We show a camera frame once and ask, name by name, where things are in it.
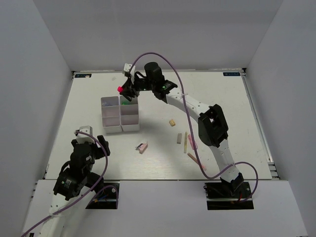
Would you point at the yellow slim highlighter pen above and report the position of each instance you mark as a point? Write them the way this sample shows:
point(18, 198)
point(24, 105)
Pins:
point(185, 142)

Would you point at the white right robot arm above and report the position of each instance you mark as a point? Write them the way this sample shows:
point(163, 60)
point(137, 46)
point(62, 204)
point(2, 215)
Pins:
point(212, 125)

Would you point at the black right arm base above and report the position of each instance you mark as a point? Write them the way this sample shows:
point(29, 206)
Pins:
point(217, 198)

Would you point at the white right organizer container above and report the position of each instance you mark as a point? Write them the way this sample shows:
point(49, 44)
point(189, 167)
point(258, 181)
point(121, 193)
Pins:
point(129, 115)

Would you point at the yellow beige eraser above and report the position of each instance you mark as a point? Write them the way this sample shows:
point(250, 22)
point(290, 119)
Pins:
point(172, 122)

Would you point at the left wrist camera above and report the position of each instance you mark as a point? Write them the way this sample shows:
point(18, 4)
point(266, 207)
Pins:
point(83, 134)

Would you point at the blue label sticker right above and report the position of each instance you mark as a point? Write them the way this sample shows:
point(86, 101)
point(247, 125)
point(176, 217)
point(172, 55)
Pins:
point(231, 74)

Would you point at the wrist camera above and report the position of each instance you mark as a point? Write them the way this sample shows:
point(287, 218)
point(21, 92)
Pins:
point(128, 70)
point(83, 134)

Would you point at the white left organizer container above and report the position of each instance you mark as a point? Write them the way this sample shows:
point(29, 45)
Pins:
point(110, 113)

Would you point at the blue label sticker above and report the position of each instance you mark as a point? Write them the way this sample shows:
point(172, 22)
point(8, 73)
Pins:
point(83, 75)
point(231, 74)

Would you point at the pink black highlighter marker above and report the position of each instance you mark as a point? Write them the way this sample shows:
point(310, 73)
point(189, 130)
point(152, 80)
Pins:
point(120, 89)

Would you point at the orange slim highlighter pen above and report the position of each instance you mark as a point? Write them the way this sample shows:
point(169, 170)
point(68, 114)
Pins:
point(195, 160)

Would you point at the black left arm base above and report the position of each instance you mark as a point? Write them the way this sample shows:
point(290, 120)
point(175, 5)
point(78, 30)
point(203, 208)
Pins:
point(107, 198)

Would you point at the blue label sticker left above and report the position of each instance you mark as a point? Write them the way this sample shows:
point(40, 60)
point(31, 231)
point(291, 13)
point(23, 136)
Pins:
point(83, 75)

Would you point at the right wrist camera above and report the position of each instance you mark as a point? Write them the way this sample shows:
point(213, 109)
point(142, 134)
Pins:
point(128, 70)

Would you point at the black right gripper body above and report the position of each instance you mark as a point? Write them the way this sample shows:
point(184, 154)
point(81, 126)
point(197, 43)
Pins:
point(139, 85)

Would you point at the grey white eraser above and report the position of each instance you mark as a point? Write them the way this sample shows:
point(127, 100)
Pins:
point(179, 138)

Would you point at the white organizer container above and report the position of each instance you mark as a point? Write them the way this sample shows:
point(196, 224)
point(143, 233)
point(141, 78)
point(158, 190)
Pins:
point(110, 113)
point(129, 115)

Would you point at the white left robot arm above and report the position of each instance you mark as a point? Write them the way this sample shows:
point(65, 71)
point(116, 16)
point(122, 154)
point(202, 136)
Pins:
point(82, 174)

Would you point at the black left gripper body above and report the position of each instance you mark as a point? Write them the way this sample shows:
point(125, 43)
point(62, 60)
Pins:
point(97, 152)

